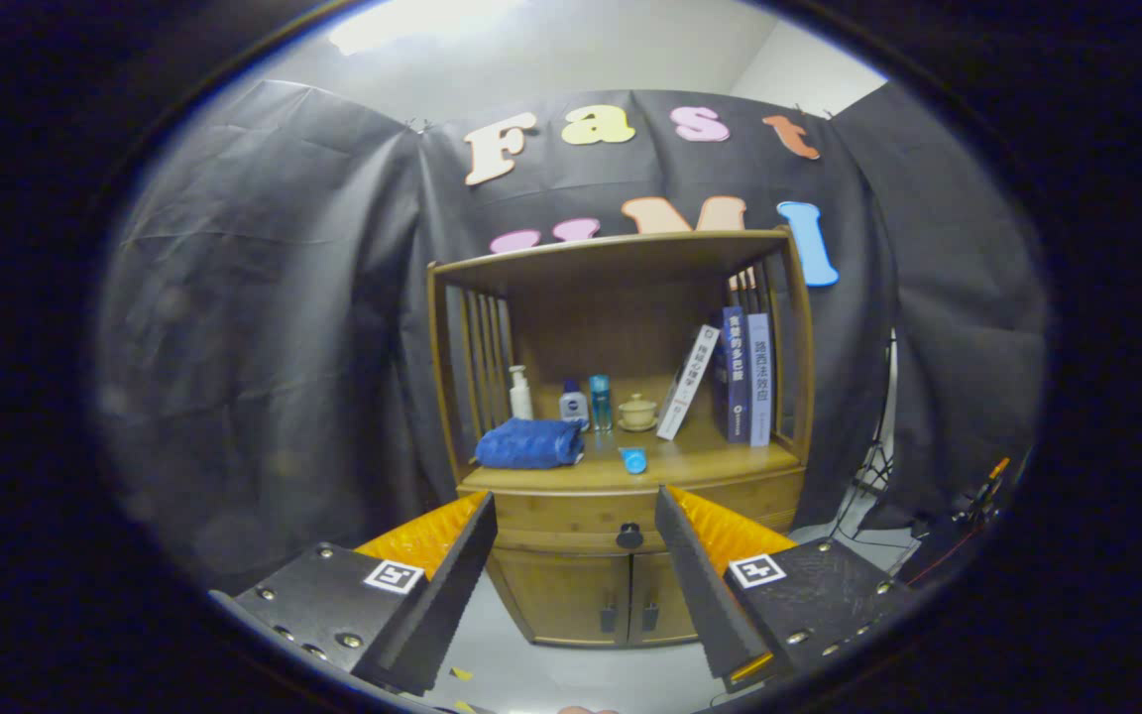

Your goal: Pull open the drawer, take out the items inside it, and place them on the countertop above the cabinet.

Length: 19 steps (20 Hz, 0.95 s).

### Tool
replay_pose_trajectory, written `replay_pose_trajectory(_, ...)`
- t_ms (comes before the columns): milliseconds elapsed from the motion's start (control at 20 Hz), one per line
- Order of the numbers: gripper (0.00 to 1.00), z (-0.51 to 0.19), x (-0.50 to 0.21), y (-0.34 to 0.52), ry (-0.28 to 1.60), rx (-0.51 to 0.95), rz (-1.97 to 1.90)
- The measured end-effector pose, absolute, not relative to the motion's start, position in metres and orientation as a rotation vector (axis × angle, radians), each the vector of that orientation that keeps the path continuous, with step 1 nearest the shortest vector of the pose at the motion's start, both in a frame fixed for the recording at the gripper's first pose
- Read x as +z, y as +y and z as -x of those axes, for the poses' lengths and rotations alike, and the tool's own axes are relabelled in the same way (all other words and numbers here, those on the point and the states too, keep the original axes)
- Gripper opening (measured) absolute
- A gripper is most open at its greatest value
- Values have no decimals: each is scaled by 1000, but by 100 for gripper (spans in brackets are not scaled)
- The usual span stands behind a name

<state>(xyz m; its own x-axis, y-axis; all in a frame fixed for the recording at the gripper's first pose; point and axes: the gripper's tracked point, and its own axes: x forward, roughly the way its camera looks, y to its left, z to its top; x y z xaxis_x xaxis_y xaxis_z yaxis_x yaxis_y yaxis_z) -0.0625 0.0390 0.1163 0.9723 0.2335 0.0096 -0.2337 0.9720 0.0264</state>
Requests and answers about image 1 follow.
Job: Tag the wooden drawer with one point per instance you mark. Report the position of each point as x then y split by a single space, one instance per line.
571 511

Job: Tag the blue white tube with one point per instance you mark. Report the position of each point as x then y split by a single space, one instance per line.
634 461

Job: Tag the white book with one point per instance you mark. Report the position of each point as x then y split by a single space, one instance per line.
688 382

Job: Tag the beige lidded teacup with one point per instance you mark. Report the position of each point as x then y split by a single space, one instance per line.
637 413

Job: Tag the wooden cabinet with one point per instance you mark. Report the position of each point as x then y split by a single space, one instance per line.
630 263

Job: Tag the clear blue bottle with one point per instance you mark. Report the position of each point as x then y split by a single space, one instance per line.
601 405

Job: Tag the rolled blue towel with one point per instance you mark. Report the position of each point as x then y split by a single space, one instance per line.
526 444

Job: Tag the black tripod stand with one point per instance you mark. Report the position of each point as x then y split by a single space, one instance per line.
873 466

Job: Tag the pale lavender book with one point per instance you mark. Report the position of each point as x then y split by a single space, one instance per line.
760 382

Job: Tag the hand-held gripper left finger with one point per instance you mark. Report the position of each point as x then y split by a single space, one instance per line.
452 595

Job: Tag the white pump bottle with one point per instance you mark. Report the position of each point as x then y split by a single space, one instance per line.
521 402

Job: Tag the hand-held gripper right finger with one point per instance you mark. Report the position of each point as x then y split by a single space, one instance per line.
702 585

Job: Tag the white bottle with blue cap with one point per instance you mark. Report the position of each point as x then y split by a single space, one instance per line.
573 407

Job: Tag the dark blue book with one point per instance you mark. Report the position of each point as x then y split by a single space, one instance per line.
735 377

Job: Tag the wooden countertop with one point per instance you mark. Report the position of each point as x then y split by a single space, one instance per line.
700 461

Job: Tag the black orange device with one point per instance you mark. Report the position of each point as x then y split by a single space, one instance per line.
987 486

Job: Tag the wooden cabinet door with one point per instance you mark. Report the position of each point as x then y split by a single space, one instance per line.
561 595
660 585

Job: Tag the black backdrop cloth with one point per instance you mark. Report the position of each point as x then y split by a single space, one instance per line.
234 297

